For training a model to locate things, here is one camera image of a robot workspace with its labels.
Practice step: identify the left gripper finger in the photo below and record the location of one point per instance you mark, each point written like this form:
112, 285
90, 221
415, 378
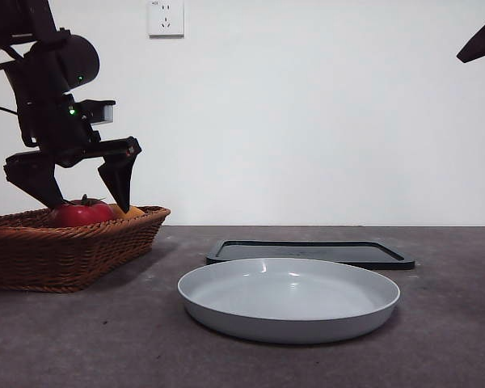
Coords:
120, 178
40, 182

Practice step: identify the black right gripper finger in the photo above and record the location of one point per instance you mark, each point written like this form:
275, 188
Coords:
483, 40

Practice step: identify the red tomato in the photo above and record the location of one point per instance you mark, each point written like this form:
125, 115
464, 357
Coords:
81, 215

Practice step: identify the orange fruit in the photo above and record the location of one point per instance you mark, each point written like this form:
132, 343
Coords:
134, 212

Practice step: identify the brown wicker basket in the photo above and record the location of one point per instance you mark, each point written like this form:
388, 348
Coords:
64, 254

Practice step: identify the black rectangular tray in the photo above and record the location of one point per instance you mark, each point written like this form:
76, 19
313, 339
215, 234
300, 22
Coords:
307, 251

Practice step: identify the grey round plate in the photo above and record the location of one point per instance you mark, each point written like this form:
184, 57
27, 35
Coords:
289, 307

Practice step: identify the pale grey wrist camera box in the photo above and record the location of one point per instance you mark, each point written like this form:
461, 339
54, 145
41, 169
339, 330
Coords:
107, 113

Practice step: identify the white wall socket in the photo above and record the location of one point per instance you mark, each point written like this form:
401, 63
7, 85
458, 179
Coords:
166, 18

